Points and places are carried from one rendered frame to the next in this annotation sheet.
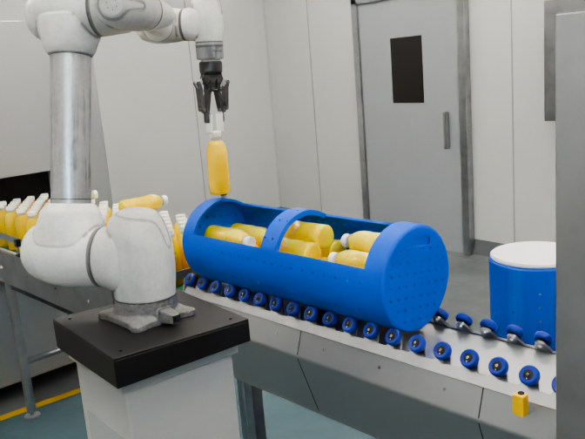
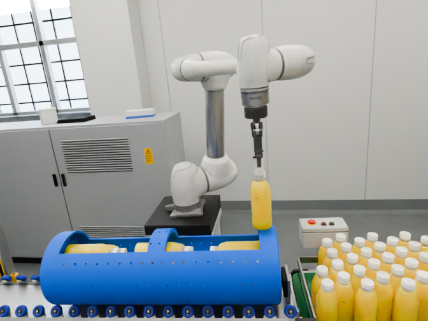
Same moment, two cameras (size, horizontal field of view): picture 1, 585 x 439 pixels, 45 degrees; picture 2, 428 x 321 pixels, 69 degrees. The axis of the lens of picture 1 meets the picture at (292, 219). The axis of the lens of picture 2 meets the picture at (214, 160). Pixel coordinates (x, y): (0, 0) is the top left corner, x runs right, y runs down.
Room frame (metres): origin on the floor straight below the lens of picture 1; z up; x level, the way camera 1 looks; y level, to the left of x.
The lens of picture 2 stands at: (3.03, -0.55, 1.82)
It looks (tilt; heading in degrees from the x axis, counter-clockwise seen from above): 16 degrees down; 139
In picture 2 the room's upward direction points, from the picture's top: 5 degrees counter-clockwise
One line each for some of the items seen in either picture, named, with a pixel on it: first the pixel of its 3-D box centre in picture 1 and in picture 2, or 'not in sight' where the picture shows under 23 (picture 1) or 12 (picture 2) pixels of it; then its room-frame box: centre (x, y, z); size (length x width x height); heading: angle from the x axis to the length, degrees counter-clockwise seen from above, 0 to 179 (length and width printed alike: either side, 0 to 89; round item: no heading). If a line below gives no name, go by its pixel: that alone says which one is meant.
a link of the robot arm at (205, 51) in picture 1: (210, 51); (255, 97); (2.37, 0.22, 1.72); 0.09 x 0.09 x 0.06
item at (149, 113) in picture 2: not in sight; (141, 113); (0.50, 0.84, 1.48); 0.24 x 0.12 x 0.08; 46
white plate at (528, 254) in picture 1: (536, 253); not in sight; (2.09, -0.74, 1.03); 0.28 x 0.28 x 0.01
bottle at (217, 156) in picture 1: (218, 165); (260, 201); (2.37, 0.24, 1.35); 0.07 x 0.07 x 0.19
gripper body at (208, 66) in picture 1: (211, 75); (256, 119); (2.37, 0.23, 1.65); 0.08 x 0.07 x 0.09; 132
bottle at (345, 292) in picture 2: not in sight; (342, 302); (2.62, 0.35, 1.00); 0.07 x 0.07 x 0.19
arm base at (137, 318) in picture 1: (151, 307); (184, 205); (1.69, 0.37, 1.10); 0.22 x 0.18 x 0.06; 44
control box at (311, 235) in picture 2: not in sight; (322, 232); (2.38, 0.65, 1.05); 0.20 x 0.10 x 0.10; 42
